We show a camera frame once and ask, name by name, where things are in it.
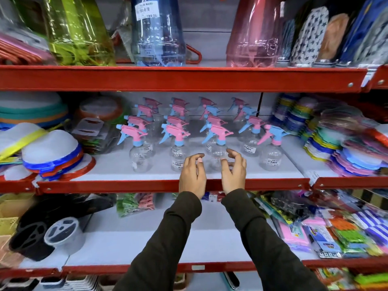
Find person's right hand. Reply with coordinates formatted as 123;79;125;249
220;148;247;195

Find person's left hand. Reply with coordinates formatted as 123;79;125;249
179;153;207;200

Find person's left forearm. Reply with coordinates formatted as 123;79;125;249
113;191;203;291

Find person's right forearm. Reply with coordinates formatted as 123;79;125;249
221;188;328;291

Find group of clear spray bottles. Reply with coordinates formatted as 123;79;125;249
116;97;290;173

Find packet of green pink clips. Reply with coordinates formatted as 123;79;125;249
116;193;156;218

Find red metal shelf rack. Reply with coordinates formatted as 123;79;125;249
0;65;388;280

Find pile of clear packets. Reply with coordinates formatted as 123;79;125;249
71;116;119;155

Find red plastic hanger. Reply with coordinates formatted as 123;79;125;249
185;44;203;65

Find orange rimmed round strainer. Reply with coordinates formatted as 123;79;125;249
75;96;125;122

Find pile of colourful sponge packets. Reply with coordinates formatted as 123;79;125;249
254;190;388;260

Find stacks of colourful round plates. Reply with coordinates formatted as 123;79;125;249
272;93;388;178

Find pink clear plastic bottle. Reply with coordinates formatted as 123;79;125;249
226;0;286;68

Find blue clear plastic bottle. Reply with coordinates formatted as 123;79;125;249
131;0;187;67

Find grey clear plastic holder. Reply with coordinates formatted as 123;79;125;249
44;217;87;255

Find pile of white mesh covers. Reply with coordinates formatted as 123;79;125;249
0;122;96;182

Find star printed packaged item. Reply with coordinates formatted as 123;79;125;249
289;6;330;68

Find pile of green packets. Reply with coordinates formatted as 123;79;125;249
314;267;388;291

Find brown packaged item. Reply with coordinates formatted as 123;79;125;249
315;13;350;66

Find black plastic holder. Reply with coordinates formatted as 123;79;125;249
8;194;116;262

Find green clear plastic bottle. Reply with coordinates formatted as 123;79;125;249
42;0;116;66

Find row of white trays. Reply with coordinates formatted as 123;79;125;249
0;274;102;291

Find stack of yellow baskets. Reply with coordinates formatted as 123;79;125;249
0;193;36;237

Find blue packaged item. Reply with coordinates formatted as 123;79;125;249
337;0;388;68

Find stack of pink hangers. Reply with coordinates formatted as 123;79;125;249
0;31;57;66

